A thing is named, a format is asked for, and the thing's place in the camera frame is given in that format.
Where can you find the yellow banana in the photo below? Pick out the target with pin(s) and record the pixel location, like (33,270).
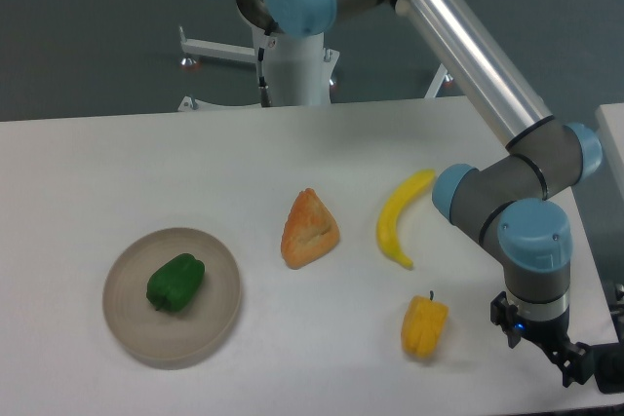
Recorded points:
(386,229)

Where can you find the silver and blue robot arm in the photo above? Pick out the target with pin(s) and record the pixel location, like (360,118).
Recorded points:
(507,209)

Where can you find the yellow bell pepper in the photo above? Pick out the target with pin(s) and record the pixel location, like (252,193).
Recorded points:
(422,326)

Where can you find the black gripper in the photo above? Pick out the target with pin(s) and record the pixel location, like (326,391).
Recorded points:
(546,326)

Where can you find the green bell pepper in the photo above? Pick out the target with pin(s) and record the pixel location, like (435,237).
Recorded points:
(172,287)

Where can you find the beige round plate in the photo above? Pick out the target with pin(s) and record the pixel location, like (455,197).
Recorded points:
(172,340)

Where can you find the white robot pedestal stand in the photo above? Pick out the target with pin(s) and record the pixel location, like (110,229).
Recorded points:
(372,57)

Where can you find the white side table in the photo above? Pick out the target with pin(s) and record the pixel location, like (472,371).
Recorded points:
(610,119)

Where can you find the orange triangular bread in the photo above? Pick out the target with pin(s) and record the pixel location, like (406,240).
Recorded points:
(310,231)

